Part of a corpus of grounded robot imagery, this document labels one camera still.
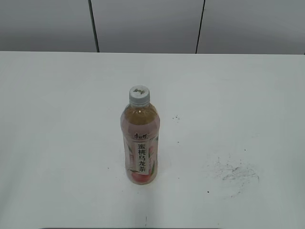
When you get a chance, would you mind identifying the peach oolong tea bottle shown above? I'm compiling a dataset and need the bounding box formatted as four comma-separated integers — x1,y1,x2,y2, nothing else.
120,84,161,185

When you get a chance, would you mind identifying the grey bottle cap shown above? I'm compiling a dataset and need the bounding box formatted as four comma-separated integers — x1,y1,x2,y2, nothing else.
129,85,150,106

